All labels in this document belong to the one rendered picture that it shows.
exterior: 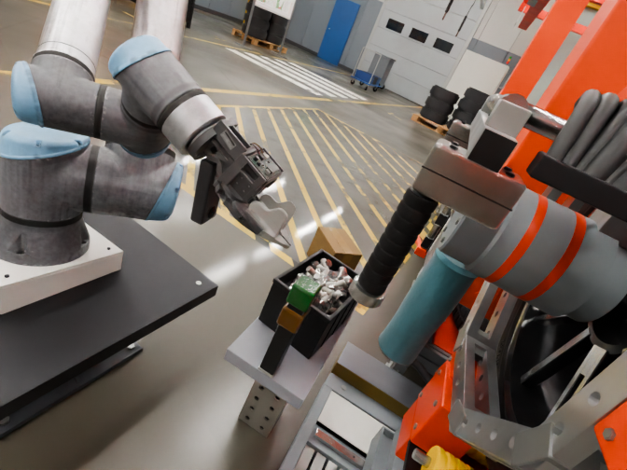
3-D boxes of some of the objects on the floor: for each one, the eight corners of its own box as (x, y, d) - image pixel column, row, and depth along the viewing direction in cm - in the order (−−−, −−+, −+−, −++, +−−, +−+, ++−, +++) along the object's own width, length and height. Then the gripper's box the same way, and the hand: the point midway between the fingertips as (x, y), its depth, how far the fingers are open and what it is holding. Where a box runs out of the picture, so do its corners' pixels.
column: (266, 437, 103) (320, 338, 84) (238, 417, 105) (284, 315, 86) (282, 411, 112) (335, 315, 92) (256, 393, 114) (301, 295, 94)
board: (250, 50, 805) (277, -54, 713) (233, 42, 819) (258, -62, 728) (286, 59, 930) (314, -29, 838) (271, 51, 944) (297, -35, 853)
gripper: (208, 119, 50) (307, 236, 52) (240, 114, 58) (325, 215, 60) (175, 158, 54) (269, 266, 56) (210, 148, 62) (290, 242, 64)
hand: (281, 242), depth 60 cm, fingers closed
